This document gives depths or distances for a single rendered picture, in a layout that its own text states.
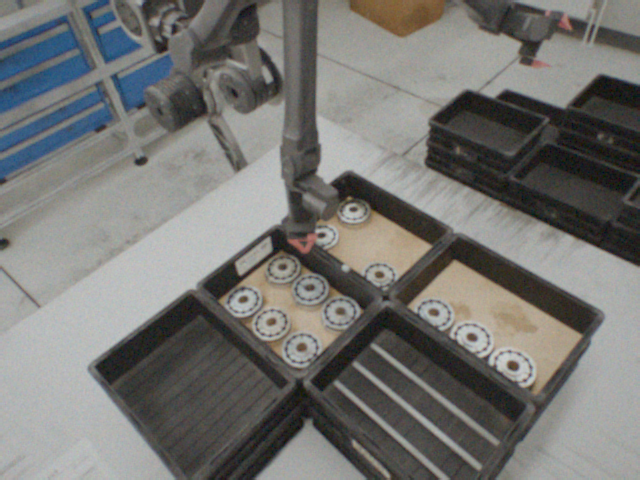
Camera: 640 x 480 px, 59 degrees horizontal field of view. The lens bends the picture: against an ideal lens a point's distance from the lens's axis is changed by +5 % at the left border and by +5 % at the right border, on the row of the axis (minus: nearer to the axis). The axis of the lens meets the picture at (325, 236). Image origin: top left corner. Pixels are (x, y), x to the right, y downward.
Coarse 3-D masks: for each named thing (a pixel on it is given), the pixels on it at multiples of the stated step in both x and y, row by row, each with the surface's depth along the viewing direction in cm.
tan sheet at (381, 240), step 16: (336, 224) 166; (368, 224) 165; (384, 224) 165; (352, 240) 161; (368, 240) 161; (384, 240) 160; (400, 240) 160; (416, 240) 159; (336, 256) 157; (352, 256) 157; (368, 256) 157; (384, 256) 156; (400, 256) 156; (416, 256) 155; (400, 272) 152
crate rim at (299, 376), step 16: (256, 240) 150; (240, 256) 147; (320, 256) 145; (368, 288) 137; (240, 320) 133; (256, 336) 130; (336, 336) 128; (272, 352) 128; (288, 368) 124; (304, 368) 123
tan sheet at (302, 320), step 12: (252, 276) 155; (264, 276) 154; (264, 288) 151; (288, 288) 151; (264, 300) 149; (276, 300) 148; (288, 300) 148; (288, 312) 146; (300, 312) 145; (312, 312) 145; (300, 324) 143; (312, 324) 143; (324, 336) 140; (276, 348) 139; (324, 348) 138
